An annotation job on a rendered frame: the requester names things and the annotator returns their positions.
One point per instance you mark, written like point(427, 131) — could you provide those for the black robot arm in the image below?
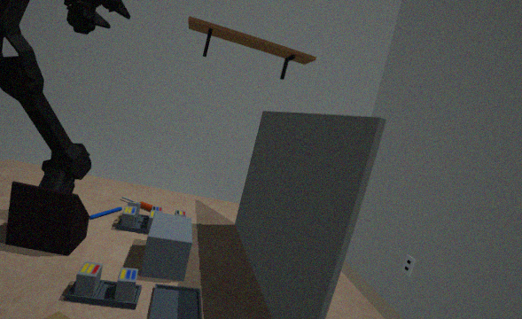
point(21, 78)

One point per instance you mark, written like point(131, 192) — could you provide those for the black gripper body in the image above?
point(108, 4)

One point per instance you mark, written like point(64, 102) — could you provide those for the blue rod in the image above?
point(105, 212)

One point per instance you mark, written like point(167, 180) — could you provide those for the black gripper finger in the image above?
point(100, 21)
point(121, 9)

